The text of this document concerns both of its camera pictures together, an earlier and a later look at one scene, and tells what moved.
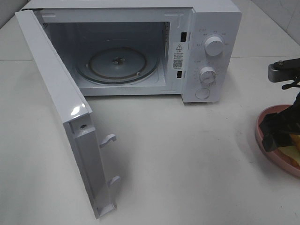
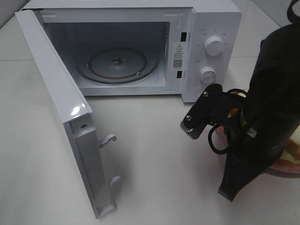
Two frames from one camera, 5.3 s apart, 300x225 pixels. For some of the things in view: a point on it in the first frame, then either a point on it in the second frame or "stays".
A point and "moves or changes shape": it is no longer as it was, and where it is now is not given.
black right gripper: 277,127 -> 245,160
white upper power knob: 213,46 stays
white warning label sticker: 178,55 stays
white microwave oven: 189,48 stays
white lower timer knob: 207,75 stays
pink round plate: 274,154 moves or changes shape
